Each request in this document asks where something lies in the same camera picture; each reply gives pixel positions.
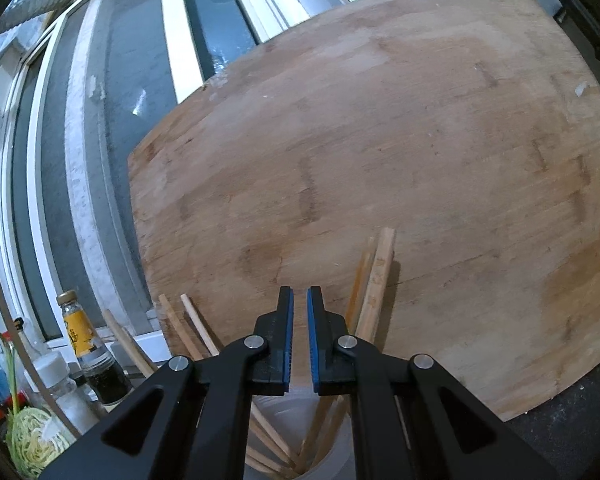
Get bunch of wooden chopsticks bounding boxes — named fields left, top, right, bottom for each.
left=102, top=226, right=398, bottom=478

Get dark sauce bottle yellow label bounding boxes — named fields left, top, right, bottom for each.
left=56, top=289, right=133, bottom=406

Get green onion stalk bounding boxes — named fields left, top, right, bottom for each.
left=0, top=330, right=21, bottom=411

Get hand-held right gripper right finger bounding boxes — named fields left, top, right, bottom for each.
left=306, top=285, right=561, bottom=480

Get halved green cabbage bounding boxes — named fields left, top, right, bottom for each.
left=5, top=406, right=78, bottom=478

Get single wooden chopstick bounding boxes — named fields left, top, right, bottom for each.
left=0, top=171, right=81, bottom=441

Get white framed window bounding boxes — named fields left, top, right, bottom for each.
left=0, top=0, right=461, bottom=351

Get wooden cutting board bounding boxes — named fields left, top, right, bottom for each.
left=127, top=0, right=600, bottom=423

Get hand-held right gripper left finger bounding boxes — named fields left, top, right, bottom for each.
left=40, top=285, right=296, bottom=480

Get translucent white plastic cup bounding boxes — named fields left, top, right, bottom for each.
left=245, top=392, right=413, bottom=480

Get salt shaker white lid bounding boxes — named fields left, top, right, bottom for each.
left=24, top=350, right=108, bottom=436

